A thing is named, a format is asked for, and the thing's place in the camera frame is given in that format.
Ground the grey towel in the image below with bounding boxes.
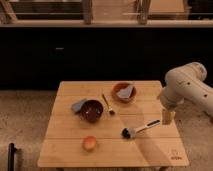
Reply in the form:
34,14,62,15
117,84,134,99

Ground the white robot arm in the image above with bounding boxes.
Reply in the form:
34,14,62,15
158,62,213,125

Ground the black and white brush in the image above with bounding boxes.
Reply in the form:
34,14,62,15
121,120,160,139

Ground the orange clay bowl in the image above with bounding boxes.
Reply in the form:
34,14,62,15
112,82,136,103

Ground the small wooden spoon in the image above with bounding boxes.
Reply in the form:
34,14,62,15
102,94,115,115

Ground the dark brown bowl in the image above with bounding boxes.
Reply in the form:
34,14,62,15
80,100,103,123

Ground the wooden folding table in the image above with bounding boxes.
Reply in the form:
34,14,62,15
38,81,189,168

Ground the small orange cup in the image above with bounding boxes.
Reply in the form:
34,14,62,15
83,136,97,151

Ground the blue-grey cloth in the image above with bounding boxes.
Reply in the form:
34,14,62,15
71,99,86,113

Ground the black chair post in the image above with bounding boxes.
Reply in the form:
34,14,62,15
8,143,17,171

